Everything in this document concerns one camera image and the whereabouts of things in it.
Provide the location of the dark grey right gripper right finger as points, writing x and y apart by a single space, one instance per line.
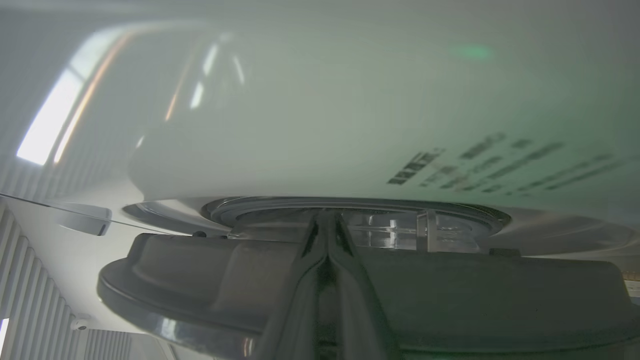
357 310

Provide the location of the round glass washing machine door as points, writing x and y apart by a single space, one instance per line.
475 295

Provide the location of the white washing machine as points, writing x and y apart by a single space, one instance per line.
320 125

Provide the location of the small white security camera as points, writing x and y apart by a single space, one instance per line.
80 323

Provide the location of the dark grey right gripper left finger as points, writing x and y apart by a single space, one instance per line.
295 310

